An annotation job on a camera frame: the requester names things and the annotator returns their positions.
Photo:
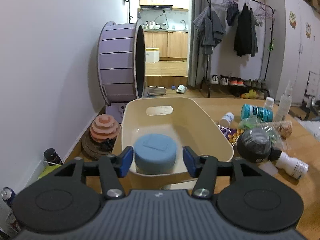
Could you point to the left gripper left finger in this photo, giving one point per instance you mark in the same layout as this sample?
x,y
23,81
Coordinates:
x,y
73,194

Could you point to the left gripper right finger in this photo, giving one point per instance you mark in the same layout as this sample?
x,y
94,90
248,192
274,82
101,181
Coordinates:
x,y
243,194

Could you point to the black cylindrical object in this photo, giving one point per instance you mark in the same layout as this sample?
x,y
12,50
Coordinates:
x,y
275,154

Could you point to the black gyro wrist ball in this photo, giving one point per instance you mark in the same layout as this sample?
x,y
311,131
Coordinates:
x,y
254,145

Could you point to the large white pill bottle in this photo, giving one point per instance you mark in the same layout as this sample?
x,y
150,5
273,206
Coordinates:
x,y
292,166

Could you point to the purple snack packet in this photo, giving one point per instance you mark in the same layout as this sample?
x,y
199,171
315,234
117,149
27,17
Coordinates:
x,y
232,135

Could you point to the bag of green packets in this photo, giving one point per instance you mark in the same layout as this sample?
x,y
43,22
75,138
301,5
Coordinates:
x,y
253,122

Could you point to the floral paper cone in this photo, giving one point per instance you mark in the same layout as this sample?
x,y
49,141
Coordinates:
x,y
284,128

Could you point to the small white pill bottle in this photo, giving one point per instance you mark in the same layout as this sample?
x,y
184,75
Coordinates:
x,y
226,120

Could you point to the teal plastic bottle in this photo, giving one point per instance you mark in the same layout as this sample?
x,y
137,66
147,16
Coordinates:
x,y
261,113

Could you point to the blue cap clear jar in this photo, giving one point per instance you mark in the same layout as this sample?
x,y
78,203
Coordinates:
x,y
155,154

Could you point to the clear spray bottle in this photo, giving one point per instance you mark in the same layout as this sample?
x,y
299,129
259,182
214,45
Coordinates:
x,y
284,104

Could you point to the pink tiered cat toy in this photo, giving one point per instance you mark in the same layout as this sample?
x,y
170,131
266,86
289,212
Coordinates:
x,y
104,127

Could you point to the cream plastic storage bin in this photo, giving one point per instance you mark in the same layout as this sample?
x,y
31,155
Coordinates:
x,y
185,122

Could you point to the purple cat exercise wheel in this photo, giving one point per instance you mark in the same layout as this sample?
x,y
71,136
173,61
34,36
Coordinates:
x,y
121,65

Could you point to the black clothes rack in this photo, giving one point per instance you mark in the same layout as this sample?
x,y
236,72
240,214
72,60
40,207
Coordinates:
x,y
249,44

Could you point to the white box yellow lid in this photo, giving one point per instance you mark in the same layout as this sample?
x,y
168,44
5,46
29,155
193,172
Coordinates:
x,y
152,55

